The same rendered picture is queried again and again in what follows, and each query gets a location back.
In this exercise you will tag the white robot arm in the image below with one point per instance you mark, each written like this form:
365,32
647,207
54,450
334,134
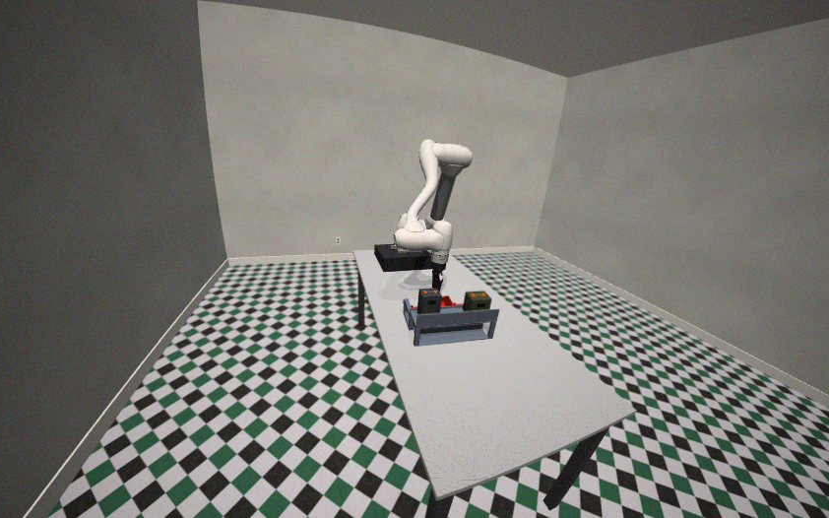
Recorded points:
414,235

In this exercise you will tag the olive green case with orange latches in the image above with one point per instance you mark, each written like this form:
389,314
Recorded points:
476,300

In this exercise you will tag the black case with orange latches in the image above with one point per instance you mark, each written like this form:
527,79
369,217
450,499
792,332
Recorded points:
429,301

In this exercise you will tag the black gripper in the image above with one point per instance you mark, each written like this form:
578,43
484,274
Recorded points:
436,275

